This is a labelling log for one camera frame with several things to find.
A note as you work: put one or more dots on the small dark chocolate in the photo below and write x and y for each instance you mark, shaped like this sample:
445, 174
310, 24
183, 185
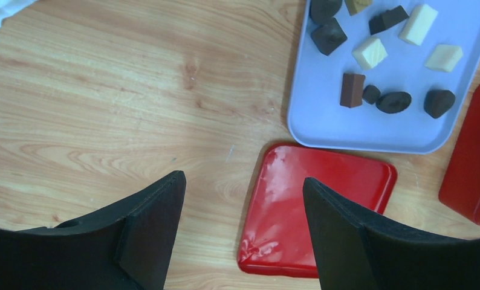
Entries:
371, 94

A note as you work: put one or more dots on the brown bar chocolate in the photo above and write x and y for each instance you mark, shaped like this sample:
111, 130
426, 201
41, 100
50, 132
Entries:
351, 95

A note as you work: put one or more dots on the dark oval chocolate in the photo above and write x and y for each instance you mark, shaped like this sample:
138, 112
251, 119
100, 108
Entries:
394, 102

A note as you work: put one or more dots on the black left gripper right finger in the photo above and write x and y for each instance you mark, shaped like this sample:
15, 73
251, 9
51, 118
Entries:
357, 248

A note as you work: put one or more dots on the white rectangular chocolate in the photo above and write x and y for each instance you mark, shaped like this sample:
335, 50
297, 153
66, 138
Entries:
419, 24

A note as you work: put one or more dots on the lavender plastic tray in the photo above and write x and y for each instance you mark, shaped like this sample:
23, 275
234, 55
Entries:
315, 117

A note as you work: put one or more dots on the dark heart chocolate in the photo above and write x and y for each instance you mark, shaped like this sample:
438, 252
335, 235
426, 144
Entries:
438, 102

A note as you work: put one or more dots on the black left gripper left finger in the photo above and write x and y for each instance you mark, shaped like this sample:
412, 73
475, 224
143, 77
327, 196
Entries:
125, 245

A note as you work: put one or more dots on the red box lid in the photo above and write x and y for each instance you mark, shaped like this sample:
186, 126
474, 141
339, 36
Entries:
275, 240

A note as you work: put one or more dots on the white ridged square chocolate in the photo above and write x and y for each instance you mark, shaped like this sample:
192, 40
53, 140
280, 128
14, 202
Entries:
370, 53

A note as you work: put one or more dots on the red box with white paper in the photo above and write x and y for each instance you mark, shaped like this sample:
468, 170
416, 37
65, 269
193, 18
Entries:
460, 189

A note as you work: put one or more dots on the dark brown block chocolate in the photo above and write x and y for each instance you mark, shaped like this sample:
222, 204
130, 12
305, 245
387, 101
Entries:
387, 20

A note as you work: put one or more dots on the dark square chocolate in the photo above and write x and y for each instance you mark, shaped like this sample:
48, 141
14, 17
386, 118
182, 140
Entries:
329, 36

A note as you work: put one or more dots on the tan square chocolate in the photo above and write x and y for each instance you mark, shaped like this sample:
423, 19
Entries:
356, 6

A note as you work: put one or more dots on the dark shell chocolate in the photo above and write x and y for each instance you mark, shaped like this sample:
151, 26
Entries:
322, 11

